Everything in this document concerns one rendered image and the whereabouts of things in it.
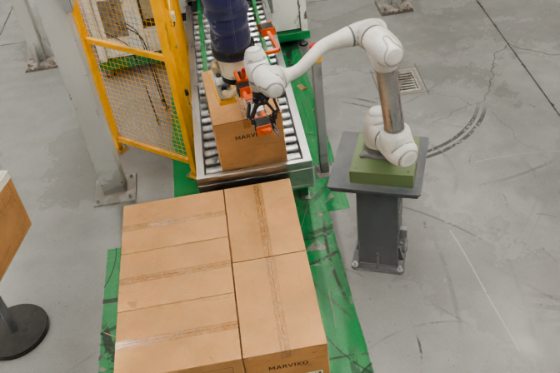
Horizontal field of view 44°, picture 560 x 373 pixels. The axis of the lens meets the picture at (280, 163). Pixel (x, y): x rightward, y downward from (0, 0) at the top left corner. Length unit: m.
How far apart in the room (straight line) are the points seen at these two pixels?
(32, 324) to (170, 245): 1.07
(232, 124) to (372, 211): 0.94
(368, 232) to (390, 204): 0.28
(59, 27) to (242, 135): 1.29
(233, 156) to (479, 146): 1.95
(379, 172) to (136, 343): 1.50
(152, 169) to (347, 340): 2.11
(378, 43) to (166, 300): 1.65
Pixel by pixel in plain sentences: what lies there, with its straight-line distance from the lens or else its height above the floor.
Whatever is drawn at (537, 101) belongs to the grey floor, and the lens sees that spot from 5.71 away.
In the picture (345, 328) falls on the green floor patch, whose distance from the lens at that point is 4.01.
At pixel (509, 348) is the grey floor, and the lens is 4.00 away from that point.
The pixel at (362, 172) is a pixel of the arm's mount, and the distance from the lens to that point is 3.66.
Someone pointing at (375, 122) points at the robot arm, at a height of 1.07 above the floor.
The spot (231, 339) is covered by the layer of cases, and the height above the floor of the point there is 0.54.
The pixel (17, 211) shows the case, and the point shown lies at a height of 0.79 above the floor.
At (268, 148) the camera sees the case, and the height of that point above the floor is 0.71.
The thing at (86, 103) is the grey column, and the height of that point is 0.81.
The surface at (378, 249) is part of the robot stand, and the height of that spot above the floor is 0.16.
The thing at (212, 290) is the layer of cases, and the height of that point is 0.54.
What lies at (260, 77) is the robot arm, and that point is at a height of 1.63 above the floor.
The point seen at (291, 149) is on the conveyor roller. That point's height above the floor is 0.54.
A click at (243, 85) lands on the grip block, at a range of 3.59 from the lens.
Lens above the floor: 3.22
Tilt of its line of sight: 39 degrees down
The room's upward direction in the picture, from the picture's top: 8 degrees counter-clockwise
